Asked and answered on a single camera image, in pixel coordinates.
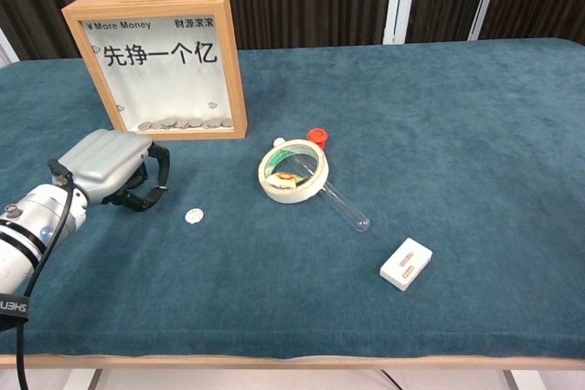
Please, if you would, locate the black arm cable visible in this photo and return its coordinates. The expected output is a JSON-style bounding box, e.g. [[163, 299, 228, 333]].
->
[[16, 159, 77, 390]]

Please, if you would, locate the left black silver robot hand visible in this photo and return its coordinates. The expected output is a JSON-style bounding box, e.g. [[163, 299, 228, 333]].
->
[[57, 128, 171, 213]]

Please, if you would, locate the clear glass test tube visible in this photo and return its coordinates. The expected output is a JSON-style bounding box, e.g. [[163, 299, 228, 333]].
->
[[290, 152, 371, 234]]

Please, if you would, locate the white flat card box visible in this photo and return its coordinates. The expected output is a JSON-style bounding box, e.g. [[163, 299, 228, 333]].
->
[[378, 237, 434, 293]]

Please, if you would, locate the red bottle cap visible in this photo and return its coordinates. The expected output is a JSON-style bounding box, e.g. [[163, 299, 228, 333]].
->
[[306, 128, 331, 152]]

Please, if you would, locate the wooden frame coin bank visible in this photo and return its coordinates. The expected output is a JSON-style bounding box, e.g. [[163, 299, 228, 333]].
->
[[61, 0, 250, 142]]

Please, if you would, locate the cream masking tape roll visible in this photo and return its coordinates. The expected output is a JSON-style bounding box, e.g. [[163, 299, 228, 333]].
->
[[258, 138, 329, 204]]

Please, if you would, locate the blue table cloth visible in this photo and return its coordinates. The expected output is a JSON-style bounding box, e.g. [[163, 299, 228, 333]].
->
[[0, 37, 585, 359]]

